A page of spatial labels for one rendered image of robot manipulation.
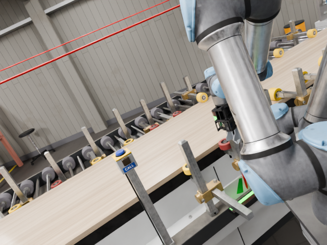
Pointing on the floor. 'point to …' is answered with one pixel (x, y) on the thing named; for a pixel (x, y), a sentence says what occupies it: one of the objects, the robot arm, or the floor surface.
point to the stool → (34, 145)
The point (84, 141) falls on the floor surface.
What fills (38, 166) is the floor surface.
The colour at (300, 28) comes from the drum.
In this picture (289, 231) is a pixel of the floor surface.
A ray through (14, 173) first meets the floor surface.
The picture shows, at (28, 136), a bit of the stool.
